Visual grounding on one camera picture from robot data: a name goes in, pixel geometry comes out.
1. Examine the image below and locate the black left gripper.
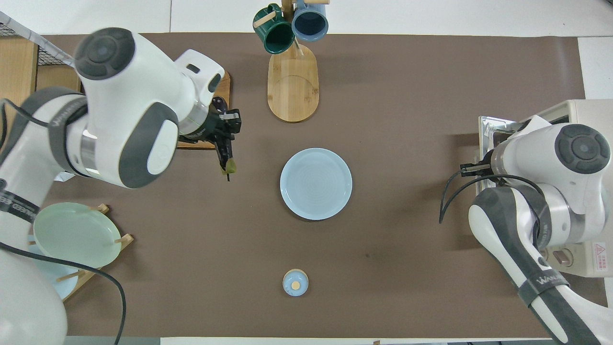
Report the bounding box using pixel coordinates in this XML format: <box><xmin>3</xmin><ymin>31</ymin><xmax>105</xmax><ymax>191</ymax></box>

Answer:
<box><xmin>180</xmin><ymin>98</ymin><xmax>241</xmax><ymax>150</ymax></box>

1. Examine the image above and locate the dark purple eggplant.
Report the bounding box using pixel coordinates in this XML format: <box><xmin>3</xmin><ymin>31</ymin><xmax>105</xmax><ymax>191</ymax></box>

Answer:
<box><xmin>218</xmin><ymin>137</ymin><xmax>238</xmax><ymax>182</ymax></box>

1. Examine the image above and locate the glass oven door with handle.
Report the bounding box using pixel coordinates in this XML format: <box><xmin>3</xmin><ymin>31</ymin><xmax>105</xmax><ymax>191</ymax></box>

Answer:
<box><xmin>477</xmin><ymin>115</ymin><xmax>527</xmax><ymax>192</ymax></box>

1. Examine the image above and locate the cream toaster oven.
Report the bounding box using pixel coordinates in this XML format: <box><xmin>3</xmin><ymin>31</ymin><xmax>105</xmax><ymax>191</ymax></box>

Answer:
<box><xmin>477</xmin><ymin>99</ymin><xmax>613</xmax><ymax>278</ymax></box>

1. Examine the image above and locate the brown wooden tray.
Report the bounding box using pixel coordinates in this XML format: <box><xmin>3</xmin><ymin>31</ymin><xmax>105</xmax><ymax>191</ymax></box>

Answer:
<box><xmin>176</xmin><ymin>71</ymin><xmax>231</xmax><ymax>150</ymax></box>

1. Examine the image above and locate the wooden mug tree stand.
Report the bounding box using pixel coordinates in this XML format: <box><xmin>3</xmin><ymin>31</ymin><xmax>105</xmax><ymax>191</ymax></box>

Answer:
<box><xmin>254</xmin><ymin>0</ymin><xmax>331</xmax><ymax>123</ymax></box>

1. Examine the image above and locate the dark green ceramic mug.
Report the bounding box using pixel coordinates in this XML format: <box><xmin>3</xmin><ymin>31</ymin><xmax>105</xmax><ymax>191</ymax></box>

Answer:
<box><xmin>253</xmin><ymin>4</ymin><xmax>295</xmax><ymax>54</ymax></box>

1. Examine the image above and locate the blue ceramic mug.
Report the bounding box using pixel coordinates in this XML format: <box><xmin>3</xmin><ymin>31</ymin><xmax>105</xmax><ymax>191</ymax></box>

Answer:
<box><xmin>291</xmin><ymin>0</ymin><xmax>329</xmax><ymax>42</ymax></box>

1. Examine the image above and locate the wooden plate rack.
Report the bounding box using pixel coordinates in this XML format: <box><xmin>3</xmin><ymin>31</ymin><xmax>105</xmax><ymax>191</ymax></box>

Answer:
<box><xmin>57</xmin><ymin>204</ymin><xmax>135</xmax><ymax>302</ymax></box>

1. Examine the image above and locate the brown table mat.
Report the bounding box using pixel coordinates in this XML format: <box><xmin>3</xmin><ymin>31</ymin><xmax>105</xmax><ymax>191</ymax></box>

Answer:
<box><xmin>0</xmin><ymin>33</ymin><xmax>609</xmax><ymax>338</ymax></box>

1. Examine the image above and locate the small blue wooden-knob bell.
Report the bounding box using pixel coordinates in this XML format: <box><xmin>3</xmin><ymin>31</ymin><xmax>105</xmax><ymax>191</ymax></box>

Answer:
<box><xmin>283</xmin><ymin>269</ymin><xmax>309</xmax><ymax>297</ymax></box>

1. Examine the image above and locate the pale green plate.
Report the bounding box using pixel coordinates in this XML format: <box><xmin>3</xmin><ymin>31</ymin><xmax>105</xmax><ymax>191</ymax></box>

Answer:
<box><xmin>34</xmin><ymin>202</ymin><xmax>122</xmax><ymax>269</ymax></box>

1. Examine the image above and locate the light blue racked plate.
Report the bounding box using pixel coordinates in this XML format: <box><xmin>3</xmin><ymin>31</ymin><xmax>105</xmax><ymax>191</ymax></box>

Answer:
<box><xmin>28</xmin><ymin>235</ymin><xmax>79</xmax><ymax>300</ymax></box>

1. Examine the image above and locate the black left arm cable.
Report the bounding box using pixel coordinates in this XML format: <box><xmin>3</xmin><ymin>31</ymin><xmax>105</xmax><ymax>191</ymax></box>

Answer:
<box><xmin>0</xmin><ymin>98</ymin><xmax>127</xmax><ymax>345</ymax></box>

